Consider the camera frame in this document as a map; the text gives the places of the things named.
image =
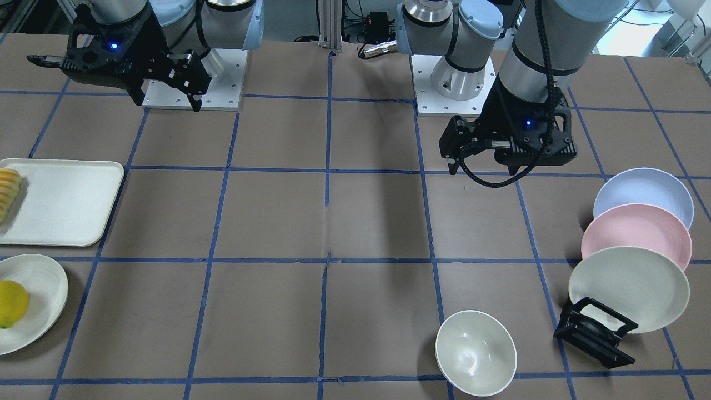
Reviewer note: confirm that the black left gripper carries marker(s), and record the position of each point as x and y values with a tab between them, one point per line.
496	123

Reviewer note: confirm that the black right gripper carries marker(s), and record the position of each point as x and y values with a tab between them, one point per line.
157	49

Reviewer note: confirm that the yellow sliced bread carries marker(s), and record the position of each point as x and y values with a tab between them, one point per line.
10	187

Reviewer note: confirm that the blue plate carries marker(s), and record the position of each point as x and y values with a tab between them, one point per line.
646	185

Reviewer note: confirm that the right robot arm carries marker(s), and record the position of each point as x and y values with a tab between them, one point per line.
198	26

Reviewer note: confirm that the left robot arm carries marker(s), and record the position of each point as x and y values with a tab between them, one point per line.
552	43

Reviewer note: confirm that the pink plate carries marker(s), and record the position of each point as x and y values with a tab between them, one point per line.
640	225

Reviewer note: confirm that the black plate rack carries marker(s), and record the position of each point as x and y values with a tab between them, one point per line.
591	336

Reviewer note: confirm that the white plate with lemon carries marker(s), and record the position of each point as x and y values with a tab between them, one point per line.
47	285

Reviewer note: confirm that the cream white plate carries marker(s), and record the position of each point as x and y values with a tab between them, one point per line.
643	285

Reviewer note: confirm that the white rectangular tray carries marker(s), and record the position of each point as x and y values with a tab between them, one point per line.
61	202

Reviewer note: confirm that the white bowl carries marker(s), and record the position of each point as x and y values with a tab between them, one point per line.
476	353

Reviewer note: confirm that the yellow lemon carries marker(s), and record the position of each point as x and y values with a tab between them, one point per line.
14	303

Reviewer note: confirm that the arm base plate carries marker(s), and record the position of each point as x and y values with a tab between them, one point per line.
443	91
227	68

